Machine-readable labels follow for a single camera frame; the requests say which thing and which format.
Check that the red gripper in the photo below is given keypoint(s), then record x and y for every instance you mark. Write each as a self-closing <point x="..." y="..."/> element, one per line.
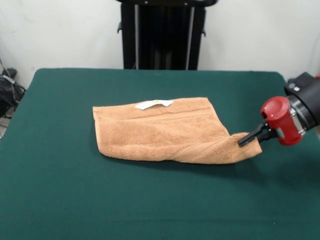
<point x="280" y="117"/>

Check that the dark green table cloth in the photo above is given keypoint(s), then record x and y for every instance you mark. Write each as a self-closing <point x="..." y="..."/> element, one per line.
<point x="75" y="200"/>

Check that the tan terry towel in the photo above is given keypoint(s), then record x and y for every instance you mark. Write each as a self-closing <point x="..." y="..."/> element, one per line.
<point x="162" y="135"/>

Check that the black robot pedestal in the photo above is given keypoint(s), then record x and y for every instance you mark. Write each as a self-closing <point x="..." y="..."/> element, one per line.
<point x="162" y="35"/>

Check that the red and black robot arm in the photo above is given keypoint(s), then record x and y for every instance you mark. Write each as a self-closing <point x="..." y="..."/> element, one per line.
<point x="310" y="97"/>

